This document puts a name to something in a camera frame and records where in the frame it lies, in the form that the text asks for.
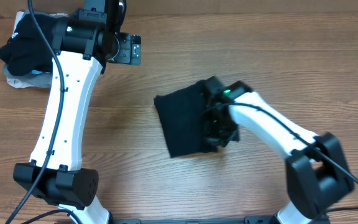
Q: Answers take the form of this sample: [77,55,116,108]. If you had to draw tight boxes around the folded black garment on pile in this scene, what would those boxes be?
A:
[0,14,53,76]

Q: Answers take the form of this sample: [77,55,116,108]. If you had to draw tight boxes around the grey folded garment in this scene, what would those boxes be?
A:
[2,9,54,89]

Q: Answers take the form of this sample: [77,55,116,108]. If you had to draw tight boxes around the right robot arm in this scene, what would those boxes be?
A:
[203,77,354,223]

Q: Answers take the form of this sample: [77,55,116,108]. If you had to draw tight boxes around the beige folded garment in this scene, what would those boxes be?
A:
[6,11,70,90]

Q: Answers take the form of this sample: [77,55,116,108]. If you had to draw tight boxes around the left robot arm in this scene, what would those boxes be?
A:
[13,0,141,223]

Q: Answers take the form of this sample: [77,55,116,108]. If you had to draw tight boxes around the black t-shirt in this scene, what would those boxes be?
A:
[154,80,223,158]

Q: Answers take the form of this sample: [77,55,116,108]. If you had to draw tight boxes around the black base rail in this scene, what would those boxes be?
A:
[54,215,332,224]

